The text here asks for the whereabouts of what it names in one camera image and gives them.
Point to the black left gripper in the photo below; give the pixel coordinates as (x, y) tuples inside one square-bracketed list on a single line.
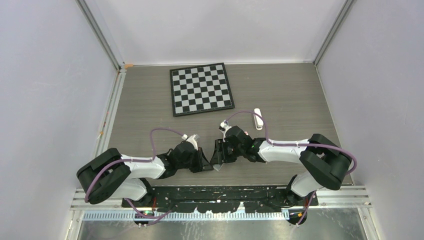
[(202, 164)]

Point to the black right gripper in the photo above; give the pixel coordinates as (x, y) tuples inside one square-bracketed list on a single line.
[(219, 157)]

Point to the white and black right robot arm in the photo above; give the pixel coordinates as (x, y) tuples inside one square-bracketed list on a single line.
[(325, 163)]

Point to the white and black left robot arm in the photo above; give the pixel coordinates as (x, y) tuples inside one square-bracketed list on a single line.
[(115, 175)]

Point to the black and white chessboard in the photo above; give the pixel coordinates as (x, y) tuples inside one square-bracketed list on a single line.
[(200, 89)]

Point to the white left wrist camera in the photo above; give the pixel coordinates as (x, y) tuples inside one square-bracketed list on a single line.
[(193, 139)]

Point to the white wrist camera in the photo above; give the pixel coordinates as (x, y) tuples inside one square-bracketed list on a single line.
[(193, 139), (224, 127)]

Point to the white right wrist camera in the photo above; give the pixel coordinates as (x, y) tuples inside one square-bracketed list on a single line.
[(224, 127)]

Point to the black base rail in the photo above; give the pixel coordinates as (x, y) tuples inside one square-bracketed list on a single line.
[(221, 199)]

